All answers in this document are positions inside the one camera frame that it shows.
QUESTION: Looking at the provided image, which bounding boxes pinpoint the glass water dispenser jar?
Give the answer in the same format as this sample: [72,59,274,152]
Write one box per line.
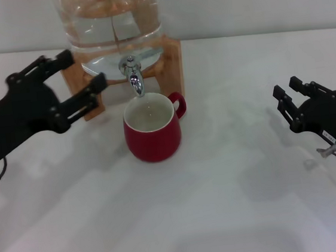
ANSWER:
[52,0,169,87]

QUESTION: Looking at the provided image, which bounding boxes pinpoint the wooden dispenser stand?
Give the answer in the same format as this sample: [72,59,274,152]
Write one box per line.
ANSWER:
[57,34,189,125]

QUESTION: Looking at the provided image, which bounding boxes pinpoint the metal pin on right gripper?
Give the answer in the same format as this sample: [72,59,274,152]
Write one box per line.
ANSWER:
[316,141,336,158]

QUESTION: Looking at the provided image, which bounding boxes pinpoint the red ceramic cup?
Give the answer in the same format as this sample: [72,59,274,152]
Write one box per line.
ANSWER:
[120,89,193,166]

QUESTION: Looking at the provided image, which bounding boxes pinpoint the chrome faucet with lever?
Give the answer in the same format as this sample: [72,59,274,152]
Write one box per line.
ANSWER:
[117,47,167,101]

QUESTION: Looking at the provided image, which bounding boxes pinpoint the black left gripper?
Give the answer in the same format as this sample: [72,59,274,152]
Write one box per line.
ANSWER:
[0,45,115,167]

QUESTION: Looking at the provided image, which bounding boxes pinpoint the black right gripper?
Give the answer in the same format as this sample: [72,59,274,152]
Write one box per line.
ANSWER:
[271,71,336,166]

